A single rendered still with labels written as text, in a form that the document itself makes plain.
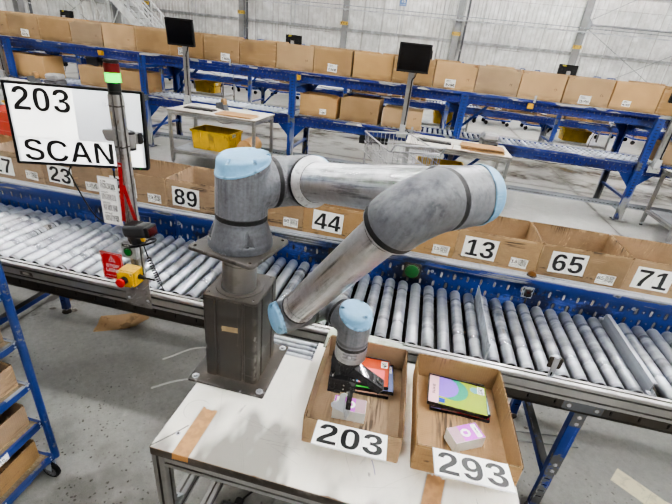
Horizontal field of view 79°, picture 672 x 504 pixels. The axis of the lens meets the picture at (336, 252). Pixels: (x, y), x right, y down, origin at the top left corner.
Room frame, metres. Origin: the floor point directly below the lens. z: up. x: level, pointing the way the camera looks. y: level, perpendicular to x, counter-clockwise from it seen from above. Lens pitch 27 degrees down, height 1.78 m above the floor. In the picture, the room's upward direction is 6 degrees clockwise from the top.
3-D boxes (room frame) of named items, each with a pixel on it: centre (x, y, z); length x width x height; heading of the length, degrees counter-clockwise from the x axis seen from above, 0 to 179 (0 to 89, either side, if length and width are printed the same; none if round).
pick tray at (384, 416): (0.98, -0.12, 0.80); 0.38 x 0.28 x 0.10; 172
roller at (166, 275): (1.76, 0.77, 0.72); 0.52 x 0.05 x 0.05; 171
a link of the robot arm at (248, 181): (1.11, 0.28, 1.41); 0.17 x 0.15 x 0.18; 129
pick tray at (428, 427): (0.93, -0.44, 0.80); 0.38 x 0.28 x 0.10; 172
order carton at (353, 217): (2.09, -0.03, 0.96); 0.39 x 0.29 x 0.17; 81
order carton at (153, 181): (2.28, 1.13, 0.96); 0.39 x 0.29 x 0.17; 80
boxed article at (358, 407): (0.92, -0.09, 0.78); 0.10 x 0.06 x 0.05; 84
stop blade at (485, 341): (1.52, -0.67, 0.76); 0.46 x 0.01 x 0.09; 171
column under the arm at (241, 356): (1.10, 0.29, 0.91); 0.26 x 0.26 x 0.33; 80
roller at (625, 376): (1.43, -1.22, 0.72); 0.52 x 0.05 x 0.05; 171
